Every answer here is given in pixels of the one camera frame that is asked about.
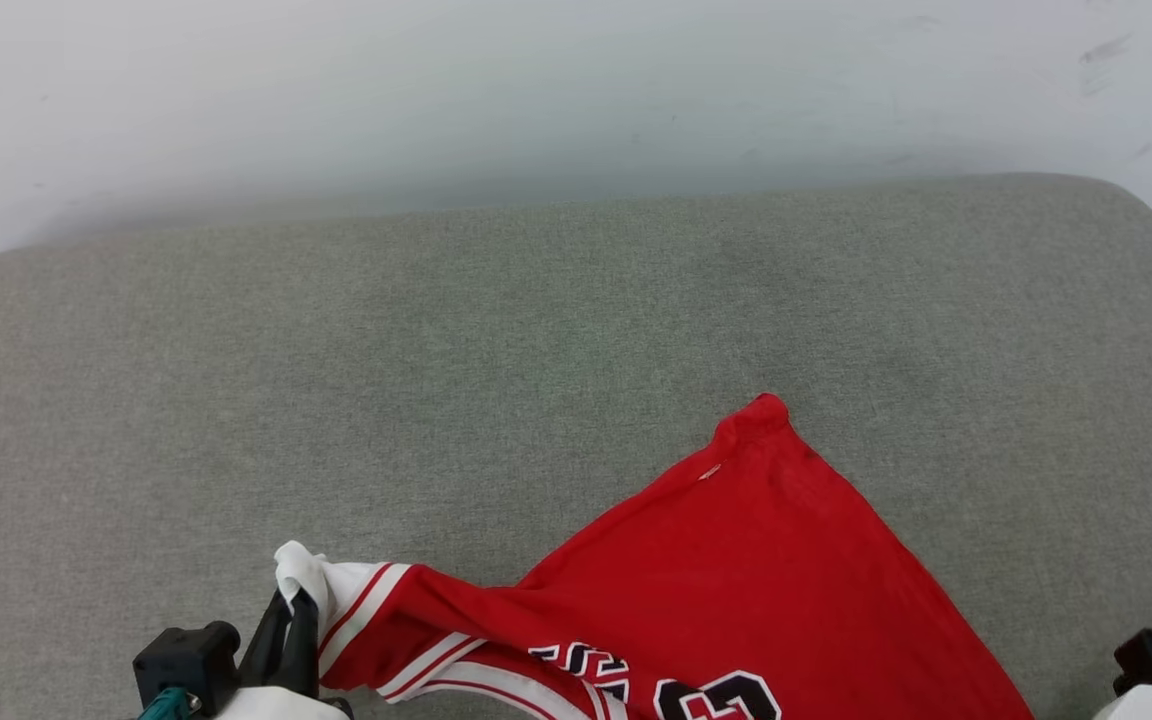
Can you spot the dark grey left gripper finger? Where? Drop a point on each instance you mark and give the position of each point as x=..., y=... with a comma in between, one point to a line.
x=264, y=650
x=302, y=650

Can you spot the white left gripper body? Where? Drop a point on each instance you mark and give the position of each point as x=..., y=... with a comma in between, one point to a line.
x=271, y=705

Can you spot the red and white basketball jersey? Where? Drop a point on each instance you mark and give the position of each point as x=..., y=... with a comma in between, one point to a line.
x=736, y=600

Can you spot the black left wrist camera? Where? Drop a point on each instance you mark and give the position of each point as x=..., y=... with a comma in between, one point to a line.
x=186, y=660

